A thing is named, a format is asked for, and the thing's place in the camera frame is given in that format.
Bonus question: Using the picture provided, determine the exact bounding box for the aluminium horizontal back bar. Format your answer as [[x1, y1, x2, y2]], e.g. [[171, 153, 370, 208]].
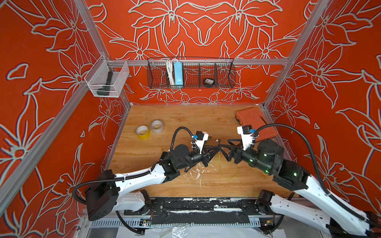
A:
[[107, 58, 289, 67]]

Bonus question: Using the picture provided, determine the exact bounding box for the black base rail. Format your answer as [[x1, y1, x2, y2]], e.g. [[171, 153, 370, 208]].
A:
[[122, 197, 275, 228]]

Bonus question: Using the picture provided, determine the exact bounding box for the black wire basket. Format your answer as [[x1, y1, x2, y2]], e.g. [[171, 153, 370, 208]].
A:
[[147, 57, 237, 89]]

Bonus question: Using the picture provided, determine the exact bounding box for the white cable bundle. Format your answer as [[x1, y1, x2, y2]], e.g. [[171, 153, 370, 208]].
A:
[[166, 59, 175, 87]]

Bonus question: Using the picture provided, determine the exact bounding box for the aluminium left side bar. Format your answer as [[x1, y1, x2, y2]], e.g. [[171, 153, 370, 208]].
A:
[[1, 82, 88, 215]]

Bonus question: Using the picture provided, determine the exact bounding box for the aluminium frame post right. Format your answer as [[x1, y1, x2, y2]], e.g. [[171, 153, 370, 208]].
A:
[[263, 1, 329, 109]]

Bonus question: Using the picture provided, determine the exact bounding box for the orange plastic tool case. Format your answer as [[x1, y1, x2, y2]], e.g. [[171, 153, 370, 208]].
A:
[[235, 107, 278, 141]]

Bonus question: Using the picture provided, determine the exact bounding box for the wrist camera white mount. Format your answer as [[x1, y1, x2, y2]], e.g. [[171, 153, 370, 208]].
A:
[[191, 131, 209, 154], [237, 125, 255, 150]]

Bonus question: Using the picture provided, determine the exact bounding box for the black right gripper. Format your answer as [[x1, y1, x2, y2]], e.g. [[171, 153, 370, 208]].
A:
[[220, 137, 275, 175]]

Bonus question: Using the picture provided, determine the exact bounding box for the clear tape roll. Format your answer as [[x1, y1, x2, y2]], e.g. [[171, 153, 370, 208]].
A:
[[150, 120, 165, 134]]

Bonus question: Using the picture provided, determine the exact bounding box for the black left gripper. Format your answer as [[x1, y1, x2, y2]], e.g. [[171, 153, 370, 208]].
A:
[[177, 146, 221, 172]]

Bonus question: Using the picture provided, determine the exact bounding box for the aluminium frame post left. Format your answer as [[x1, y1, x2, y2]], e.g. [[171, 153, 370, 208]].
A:
[[75, 1, 131, 110]]

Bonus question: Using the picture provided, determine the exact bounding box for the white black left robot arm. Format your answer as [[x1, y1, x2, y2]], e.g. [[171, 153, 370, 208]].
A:
[[72, 127, 219, 221]]

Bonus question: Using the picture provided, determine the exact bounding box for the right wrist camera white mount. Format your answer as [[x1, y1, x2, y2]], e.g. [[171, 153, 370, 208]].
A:
[[237, 125, 255, 150]]

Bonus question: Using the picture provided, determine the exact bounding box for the small black charger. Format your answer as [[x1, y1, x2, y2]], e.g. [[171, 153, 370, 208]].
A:
[[203, 78, 215, 87]]

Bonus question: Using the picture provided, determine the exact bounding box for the clear acrylic box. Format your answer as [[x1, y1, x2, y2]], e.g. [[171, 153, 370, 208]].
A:
[[84, 55, 130, 98]]

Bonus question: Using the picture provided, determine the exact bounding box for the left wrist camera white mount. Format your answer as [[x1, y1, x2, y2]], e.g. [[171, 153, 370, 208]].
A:
[[191, 131, 209, 154]]

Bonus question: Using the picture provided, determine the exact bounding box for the aluminium frame post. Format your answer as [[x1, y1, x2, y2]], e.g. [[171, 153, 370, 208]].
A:
[[263, 1, 329, 109], [75, 1, 131, 110]]

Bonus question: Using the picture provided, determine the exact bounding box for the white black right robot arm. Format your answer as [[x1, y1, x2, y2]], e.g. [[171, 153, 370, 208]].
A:
[[218, 124, 381, 238]]

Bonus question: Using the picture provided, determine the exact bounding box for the yellow tape roll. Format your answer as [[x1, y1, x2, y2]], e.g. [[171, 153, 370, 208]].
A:
[[136, 125, 150, 140]]

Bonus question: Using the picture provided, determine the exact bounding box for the light blue power bank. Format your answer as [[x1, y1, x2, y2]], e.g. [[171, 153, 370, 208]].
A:
[[173, 61, 184, 88]]

